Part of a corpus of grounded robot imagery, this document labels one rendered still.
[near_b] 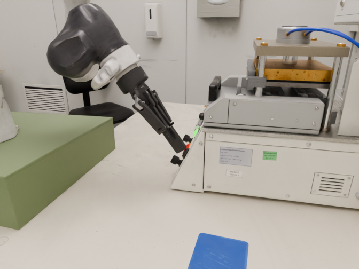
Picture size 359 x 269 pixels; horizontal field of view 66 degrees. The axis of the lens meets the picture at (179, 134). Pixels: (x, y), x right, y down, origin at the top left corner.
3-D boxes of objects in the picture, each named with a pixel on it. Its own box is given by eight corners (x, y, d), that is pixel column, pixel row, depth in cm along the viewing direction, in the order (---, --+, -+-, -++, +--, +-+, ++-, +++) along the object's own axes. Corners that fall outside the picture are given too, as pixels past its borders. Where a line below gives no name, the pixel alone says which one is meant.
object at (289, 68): (313, 73, 80) (319, 39, 77) (336, 90, 60) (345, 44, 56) (251, 72, 84) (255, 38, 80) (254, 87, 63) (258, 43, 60)
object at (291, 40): (335, 72, 82) (345, 25, 77) (383, 98, 53) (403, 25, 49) (250, 70, 87) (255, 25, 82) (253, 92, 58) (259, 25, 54)
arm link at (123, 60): (134, 42, 70) (147, 61, 71) (99, 70, 75) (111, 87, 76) (112, 46, 59) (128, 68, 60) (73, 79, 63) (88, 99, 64)
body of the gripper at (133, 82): (132, 67, 63) (156, 101, 65) (144, 62, 71) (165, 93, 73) (109, 85, 66) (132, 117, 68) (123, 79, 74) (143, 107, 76)
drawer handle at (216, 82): (220, 88, 85) (221, 75, 83) (216, 101, 71) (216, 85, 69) (214, 88, 85) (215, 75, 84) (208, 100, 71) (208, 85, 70)
